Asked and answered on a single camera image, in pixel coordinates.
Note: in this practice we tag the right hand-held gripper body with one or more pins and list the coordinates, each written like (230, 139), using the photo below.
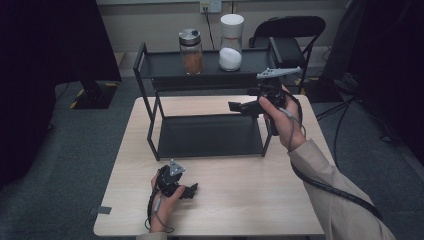
(271, 90)

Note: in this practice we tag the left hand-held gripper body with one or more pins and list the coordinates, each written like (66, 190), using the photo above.
(168, 181)

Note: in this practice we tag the black metal two-tier rack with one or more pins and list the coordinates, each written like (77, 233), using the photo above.
(206, 133)

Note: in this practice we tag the white-lidded jar of white powder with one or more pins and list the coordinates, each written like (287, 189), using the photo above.
(230, 60)

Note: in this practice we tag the metal-lidded glass jar brown spice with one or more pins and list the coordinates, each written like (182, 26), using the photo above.
(192, 61)

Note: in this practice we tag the person's left hand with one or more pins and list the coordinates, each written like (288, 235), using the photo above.
(161, 211)

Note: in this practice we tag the person's right hand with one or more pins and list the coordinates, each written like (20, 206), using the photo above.
(288, 128)

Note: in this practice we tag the black folding chair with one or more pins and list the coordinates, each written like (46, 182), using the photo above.
(290, 36)

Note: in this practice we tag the grey tape piece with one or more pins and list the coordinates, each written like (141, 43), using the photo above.
(100, 210)

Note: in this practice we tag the black stand base yellow tape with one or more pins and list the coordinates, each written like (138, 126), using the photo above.
(96, 96)

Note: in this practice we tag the black curtain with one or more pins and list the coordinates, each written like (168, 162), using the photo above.
(50, 66)
(393, 66)

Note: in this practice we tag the white wall outlet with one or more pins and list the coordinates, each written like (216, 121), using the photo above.
(210, 6)

